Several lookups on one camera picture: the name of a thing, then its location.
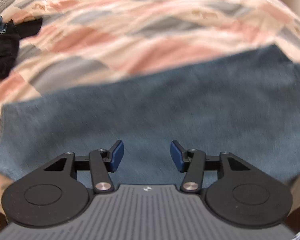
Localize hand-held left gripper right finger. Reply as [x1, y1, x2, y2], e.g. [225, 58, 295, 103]
[170, 140, 253, 194]

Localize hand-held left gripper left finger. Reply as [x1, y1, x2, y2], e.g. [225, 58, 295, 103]
[42, 140, 125, 194]

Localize faded blue denim pants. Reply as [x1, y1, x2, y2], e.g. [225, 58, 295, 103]
[0, 44, 300, 188]

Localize patterned pink grey quilt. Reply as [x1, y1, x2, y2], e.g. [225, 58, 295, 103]
[0, 0, 300, 213]

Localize black garment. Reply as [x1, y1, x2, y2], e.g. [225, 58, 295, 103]
[0, 17, 43, 82]

